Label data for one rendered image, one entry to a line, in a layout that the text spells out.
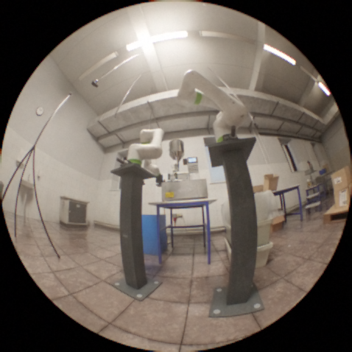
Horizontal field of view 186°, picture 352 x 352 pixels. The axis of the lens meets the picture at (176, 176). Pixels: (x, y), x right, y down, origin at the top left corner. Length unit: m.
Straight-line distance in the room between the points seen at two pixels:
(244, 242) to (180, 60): 4.07
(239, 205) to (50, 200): 3.97
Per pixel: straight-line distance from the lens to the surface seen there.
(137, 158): 0.85
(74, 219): 3.46
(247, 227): 0.54
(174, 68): 4.00
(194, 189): 1.34
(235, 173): 0.55
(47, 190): 3.83
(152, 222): 1.55
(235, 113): 0.63
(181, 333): 0.69
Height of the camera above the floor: 0.61
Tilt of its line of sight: 20 degrees up
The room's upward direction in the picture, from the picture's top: 2 degrees counter-clockwise
